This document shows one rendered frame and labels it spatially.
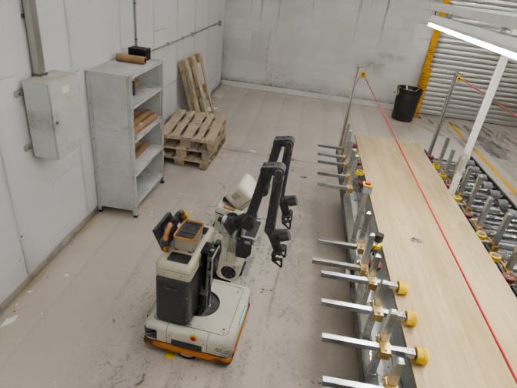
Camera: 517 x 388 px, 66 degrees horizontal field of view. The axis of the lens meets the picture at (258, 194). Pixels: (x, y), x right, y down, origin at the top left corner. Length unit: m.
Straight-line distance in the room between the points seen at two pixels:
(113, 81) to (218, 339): 2.52
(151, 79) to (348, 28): 6.07
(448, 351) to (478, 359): 0.15
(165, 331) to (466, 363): 1.89
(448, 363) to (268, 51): 8.65
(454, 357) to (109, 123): 3.47
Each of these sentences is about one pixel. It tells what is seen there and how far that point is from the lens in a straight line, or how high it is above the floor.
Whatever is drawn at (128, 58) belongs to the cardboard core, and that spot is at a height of 1.60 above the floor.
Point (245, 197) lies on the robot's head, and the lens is 2.39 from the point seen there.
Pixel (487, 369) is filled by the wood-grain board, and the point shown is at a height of 0.90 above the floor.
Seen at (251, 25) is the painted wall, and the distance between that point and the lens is 10.07.
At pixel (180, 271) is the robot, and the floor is 0.78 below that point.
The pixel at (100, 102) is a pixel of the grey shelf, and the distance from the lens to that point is 4.21.
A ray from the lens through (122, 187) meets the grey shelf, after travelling 4.49.
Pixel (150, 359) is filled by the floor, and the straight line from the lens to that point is 3.19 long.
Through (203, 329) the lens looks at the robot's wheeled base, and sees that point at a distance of 2.98.
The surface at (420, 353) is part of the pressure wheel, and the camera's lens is 2.23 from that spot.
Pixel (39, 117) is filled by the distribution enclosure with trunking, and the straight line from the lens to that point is 3.44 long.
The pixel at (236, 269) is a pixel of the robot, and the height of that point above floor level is 0.77.
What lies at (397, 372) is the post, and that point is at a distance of 1.98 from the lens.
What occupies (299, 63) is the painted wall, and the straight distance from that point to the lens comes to 10.07.
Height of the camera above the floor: 2.50
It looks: 29 degrees down
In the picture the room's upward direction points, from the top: 7 degrees clockwise
